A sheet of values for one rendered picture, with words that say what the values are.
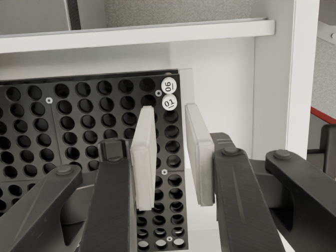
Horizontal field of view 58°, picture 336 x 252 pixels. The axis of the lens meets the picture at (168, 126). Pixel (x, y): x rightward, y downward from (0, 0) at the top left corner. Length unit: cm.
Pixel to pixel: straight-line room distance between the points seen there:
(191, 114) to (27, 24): 36
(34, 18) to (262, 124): 36
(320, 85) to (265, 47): 103
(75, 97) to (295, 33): 18
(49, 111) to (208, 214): 22
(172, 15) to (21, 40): 91
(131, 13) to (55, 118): 91
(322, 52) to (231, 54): 99
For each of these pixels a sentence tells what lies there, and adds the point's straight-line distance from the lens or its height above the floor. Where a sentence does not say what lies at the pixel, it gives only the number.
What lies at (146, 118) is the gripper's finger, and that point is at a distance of 16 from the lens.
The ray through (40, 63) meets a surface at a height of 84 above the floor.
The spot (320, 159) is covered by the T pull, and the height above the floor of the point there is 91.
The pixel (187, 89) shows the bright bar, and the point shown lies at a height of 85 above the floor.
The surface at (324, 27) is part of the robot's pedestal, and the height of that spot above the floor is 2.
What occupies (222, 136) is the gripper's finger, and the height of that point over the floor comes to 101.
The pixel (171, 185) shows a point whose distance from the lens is 29.
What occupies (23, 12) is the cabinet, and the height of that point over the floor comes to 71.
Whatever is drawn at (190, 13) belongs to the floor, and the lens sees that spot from 116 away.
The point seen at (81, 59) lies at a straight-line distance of 33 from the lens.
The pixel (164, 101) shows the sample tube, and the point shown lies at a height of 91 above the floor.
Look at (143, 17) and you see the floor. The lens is 115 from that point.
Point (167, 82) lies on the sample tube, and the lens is 24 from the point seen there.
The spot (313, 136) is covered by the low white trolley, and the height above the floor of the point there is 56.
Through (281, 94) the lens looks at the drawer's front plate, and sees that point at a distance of 26.
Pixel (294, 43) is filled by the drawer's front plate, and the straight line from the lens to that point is 24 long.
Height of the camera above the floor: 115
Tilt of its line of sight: 72 degrees down
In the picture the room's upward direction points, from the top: 177 degrees clockwise
